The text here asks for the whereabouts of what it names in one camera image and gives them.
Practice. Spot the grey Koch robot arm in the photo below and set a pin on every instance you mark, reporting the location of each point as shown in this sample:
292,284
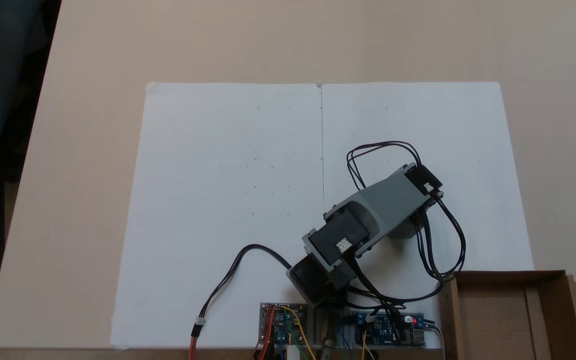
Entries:
388,200

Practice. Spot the circuit board with blue terminals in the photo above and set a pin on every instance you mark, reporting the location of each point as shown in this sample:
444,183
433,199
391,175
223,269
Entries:
385,327

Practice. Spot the white paper sheet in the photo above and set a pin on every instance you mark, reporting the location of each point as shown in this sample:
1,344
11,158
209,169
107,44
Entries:
443,125
218,175

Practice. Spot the brown cardboard box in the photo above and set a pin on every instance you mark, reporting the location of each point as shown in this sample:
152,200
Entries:
498,320

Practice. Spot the small grey-edged circuit board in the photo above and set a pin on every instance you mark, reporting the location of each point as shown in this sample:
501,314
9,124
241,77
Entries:
283,322

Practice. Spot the dark blue chair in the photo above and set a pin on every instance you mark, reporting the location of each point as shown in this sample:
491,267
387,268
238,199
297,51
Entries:
3,75

